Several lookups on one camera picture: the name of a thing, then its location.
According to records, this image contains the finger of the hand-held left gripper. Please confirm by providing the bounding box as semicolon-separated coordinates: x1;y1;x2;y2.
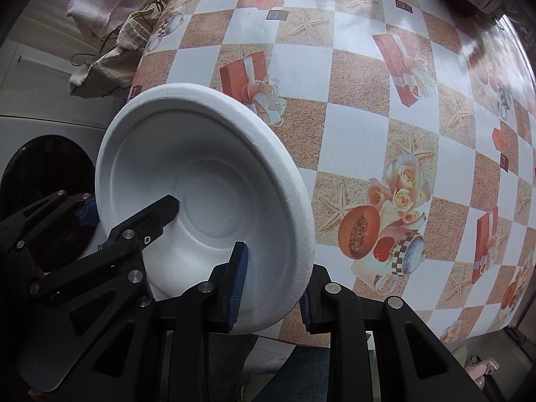
28;195;180;307
0;190;101;261

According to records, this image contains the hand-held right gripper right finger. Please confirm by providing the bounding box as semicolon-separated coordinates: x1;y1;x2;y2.
299;264;488;402

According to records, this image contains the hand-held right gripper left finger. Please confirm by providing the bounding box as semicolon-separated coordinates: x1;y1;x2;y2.
54;241;250;402

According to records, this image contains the white paper bowl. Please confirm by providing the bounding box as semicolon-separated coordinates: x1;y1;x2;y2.
95;84;316;336

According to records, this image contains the white washing machine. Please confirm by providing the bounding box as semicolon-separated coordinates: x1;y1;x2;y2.
0;113;105;260

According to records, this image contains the person's jeans leg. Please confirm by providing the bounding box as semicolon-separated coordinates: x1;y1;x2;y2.
207;331;331;402

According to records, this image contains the beige towel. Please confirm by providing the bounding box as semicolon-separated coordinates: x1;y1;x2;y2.
68;10;162;97

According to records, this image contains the pink slipper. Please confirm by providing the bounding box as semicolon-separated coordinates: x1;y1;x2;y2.
465;356;499;386

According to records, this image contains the pink towel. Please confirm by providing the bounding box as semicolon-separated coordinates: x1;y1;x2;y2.
66;0;174;36

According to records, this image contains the checkered printed tablecloth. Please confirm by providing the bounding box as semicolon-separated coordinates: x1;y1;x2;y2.
126;0;536;348

